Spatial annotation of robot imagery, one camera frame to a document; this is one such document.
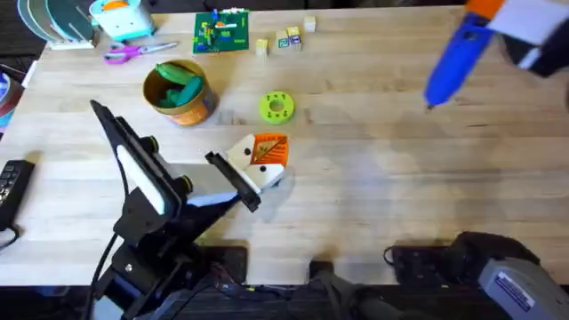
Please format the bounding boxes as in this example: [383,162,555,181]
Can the black cable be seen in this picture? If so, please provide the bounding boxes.
[90,230,122,315]

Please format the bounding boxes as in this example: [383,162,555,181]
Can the blue electric screwdriver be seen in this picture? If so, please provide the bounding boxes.
[422,12,495,110]

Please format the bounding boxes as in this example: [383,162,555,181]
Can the black keypad box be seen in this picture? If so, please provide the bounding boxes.
[0,159,36,232]

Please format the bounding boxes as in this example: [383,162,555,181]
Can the wooden cube green print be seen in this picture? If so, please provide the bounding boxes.
[275,29,293,51]

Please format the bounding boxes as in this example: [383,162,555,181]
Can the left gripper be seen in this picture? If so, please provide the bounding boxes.
[166,132,290,213]

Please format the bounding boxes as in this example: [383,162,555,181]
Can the teal white box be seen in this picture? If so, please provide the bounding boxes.
[88,0,156,42]

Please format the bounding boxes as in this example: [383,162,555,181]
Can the green disc with holes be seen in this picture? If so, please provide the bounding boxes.
[259,91,295,125]

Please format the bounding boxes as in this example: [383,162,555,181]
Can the green board with blocks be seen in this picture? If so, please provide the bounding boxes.
[192,7,250,55]

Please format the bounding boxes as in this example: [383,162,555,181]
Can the tub with green toys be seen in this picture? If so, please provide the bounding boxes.
[141,59,220,128]

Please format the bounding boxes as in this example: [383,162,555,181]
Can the pink handled scissors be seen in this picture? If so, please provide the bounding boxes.
[103,41,179,66]

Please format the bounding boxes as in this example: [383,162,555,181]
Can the white peg rack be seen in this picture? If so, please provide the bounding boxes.
[46,17,101,51]

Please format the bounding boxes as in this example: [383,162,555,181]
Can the wooden cube blue print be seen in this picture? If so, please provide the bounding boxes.
[286,26,303,52]

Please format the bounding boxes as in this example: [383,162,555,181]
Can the pale grey plate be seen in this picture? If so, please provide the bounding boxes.
[17,0,57,44]

